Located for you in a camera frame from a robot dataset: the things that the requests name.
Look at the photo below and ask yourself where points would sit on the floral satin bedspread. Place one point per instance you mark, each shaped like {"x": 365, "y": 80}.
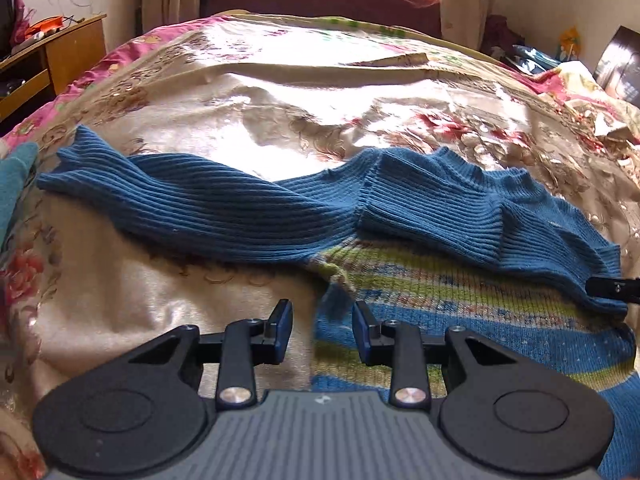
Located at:
{"x": 280, "y": 100}

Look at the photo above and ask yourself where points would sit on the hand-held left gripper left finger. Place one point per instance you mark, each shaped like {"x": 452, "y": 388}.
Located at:
{"x": 283, "y": 324}

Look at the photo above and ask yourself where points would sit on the pink cloth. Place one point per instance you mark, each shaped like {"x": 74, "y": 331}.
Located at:
{"x": 20, "y": 17}

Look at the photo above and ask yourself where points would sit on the blue plastic bag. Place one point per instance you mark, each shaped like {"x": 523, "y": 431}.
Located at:
{"x": 535, "y": 57}

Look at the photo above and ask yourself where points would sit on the wooden nightstand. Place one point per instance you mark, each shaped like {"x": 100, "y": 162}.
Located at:
{"x": 70, "y": 52}

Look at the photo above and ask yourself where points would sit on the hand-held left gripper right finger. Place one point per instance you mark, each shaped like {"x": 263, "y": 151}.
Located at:
{"x": 362, "y": 331}

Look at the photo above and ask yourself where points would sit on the orange item on nightstand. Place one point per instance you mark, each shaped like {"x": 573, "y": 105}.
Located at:
{"x": 44, "y": 26}

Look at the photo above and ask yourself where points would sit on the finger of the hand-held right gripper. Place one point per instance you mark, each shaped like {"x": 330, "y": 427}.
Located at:
{"x": 611, "y": 287}

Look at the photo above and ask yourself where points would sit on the dark red cloth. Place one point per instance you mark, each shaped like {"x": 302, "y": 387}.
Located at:
{"x": 502, "y": 35}

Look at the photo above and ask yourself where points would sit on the teal folded cloth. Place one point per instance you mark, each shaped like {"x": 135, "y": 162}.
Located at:
{"x": 15, "y": 185}

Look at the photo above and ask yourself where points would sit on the pink floral bed sheet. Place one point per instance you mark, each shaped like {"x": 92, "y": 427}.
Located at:
{"x": 70, "y": 95}

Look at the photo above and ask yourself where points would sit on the blue striped knit sweater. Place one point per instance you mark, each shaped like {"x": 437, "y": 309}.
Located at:
{"x": 410, "y": 220}

